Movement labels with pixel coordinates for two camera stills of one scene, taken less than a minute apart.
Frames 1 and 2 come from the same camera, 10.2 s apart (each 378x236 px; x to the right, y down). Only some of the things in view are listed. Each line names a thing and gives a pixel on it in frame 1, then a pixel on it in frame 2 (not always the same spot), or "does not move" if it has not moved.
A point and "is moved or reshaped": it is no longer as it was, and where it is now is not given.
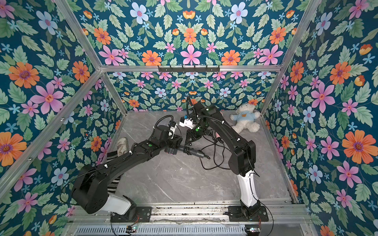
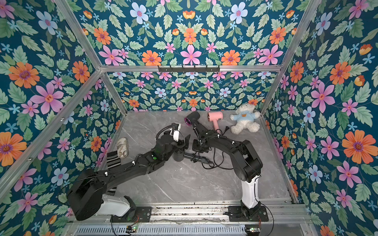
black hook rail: x=189 y=70 does not move
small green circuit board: x=131 y=229 does not move
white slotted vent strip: x=163 y=230 does not move
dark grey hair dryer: x=172 y=151 is moved or reshaped
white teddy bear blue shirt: x=244 y=116 does not move
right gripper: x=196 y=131 to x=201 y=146
